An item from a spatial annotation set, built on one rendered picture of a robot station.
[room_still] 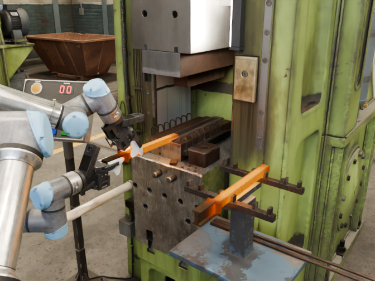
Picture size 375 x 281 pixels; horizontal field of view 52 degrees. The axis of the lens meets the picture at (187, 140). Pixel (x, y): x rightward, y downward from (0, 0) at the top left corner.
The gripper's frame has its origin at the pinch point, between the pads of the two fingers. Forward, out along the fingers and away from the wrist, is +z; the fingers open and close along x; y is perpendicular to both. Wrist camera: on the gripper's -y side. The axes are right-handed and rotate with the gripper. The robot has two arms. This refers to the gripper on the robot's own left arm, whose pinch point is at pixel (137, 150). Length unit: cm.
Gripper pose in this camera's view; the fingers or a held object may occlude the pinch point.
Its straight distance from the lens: 151.2
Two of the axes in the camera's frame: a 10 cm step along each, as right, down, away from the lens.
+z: 2.9, 6.8, 6.7
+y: -5.1, 7.0, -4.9
